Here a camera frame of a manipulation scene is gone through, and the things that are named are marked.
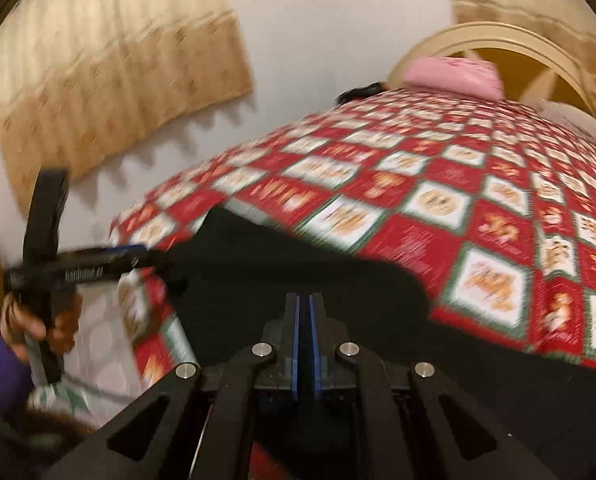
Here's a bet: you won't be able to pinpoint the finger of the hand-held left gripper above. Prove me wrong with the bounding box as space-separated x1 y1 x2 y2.
108 244 179 276

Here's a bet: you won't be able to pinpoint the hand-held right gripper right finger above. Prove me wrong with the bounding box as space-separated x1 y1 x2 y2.
307 293 560 480

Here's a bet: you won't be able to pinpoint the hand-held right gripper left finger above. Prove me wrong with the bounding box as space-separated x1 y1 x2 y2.
42 293 305 480

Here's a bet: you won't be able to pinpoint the black pants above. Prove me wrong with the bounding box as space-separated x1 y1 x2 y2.
163 206 596 480

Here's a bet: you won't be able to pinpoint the person's left forearm purple sleeve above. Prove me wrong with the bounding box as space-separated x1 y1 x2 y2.
0 327 34 413

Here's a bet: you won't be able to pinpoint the person's left hand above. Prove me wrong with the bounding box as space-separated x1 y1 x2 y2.
0 292 83 357

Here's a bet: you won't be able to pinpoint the red checkered printed blanket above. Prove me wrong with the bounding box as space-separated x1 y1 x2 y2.
28 85 596 426

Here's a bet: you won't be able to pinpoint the wide beige patterned curtain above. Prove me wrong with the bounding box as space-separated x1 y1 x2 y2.
0 0 255 206

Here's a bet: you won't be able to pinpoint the black fuzzy object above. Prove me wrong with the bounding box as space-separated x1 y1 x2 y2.
337 81 389 106

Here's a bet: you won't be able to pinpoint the pink pillow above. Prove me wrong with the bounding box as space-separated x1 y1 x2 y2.
402 57 505 101

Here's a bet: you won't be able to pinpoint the grey white pillow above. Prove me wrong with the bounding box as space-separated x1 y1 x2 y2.
535 100 596 150

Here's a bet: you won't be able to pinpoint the cream arched headboard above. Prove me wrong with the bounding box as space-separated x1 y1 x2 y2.
387 22 596 122

